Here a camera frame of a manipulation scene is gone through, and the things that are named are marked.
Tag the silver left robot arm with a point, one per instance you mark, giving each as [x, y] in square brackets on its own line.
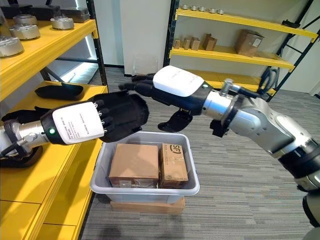
[25, 131]

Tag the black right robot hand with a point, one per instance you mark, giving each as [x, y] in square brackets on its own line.
[175, 82]

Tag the flat cardboard box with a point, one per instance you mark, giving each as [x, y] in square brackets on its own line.
[147, 207]

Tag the plain brown cardboard box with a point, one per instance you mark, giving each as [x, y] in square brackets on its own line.
[135, 161]

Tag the small black device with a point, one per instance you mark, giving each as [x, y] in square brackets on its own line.
[291, 23]

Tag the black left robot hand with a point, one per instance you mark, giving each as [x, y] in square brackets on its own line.
[75, 123]

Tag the printed brown cardboard box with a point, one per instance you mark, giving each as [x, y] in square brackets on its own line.
[173, 165]

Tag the small brown cardboard box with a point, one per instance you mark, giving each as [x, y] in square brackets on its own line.
[176, 44]
[195, 43]
[187, 43]

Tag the small silver metal part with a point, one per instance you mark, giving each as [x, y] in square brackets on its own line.
[194, 7]
[220, 11]
[185, 6]
[212, 10]
[202, 9]

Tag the black case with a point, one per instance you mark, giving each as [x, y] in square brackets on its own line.
[12, 11]
[45, 12]

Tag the yellow shelf with sole parts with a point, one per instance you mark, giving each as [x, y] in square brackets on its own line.
[50, 180]

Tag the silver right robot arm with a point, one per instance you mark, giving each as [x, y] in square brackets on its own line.
[262, 117]

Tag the medium brown cardboard box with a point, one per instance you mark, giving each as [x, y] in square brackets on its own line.
[209, 42]

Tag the grey plastic box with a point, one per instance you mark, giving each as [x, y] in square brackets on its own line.
[142, 193]

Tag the dark grey case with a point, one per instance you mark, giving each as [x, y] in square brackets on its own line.
[76, 14]

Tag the yellow shelf with cardboard boxes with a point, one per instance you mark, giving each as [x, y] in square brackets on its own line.
[225, 53]

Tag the silver round motor part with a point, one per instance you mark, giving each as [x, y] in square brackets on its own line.
[10, 46]
[25, 31]
[25, 19]
[62, 23]

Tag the large brown cardboard box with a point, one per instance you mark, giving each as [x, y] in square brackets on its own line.
[248, 43]

